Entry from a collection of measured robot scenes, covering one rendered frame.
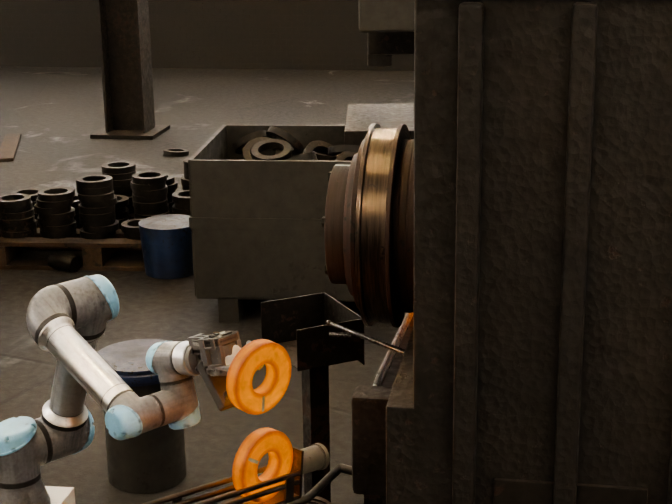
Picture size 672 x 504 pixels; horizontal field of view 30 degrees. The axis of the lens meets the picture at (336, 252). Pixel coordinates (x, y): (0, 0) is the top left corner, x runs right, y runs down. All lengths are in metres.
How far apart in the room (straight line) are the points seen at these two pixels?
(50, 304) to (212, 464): 1.49
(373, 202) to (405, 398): 0.43
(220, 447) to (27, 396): 0.92
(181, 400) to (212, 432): 1.74
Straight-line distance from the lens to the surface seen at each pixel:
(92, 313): 3.02
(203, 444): 4.46
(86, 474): 4.32
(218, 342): 2.64
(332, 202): 2.80
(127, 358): 4.07
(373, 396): 2.76
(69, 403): 3.22
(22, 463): 3.23
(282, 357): 2.61
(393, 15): 5.41
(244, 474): 2.62
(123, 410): 2.74
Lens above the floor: 1.88
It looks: 17 degrees down
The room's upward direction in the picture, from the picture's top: 1 degrees counter-clockwise
